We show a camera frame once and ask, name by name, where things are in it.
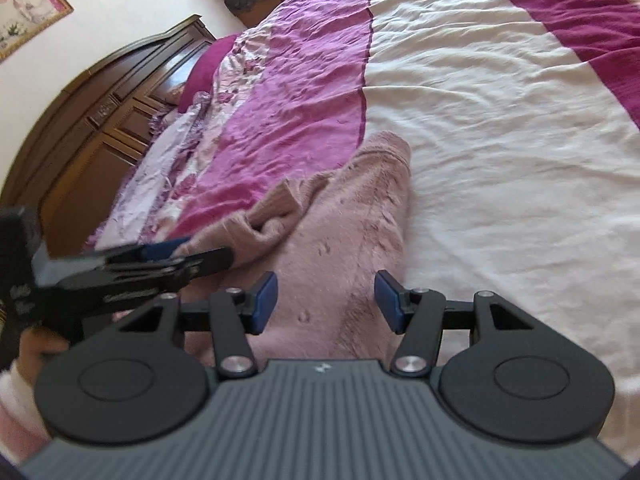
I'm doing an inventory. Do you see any pink knitted cardigan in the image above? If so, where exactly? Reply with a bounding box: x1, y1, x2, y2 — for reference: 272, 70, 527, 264
176, 132, 411, 365

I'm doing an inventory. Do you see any person's left hand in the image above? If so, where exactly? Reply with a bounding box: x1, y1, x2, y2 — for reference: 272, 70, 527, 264
16, 326, 70, 386

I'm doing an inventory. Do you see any dark wooden headboard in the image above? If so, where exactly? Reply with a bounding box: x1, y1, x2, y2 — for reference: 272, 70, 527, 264
1, 15, 216, 257

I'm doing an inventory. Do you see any magenta pillow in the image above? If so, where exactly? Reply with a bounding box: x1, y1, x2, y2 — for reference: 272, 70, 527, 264
178, 35, 238, 113

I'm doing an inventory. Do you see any purple white striped bedspread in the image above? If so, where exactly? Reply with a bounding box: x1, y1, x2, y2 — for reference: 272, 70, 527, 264
91, 0, 639, 462

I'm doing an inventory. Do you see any framed wall picture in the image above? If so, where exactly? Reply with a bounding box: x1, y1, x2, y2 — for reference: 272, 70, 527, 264
1, 0, 74, 61

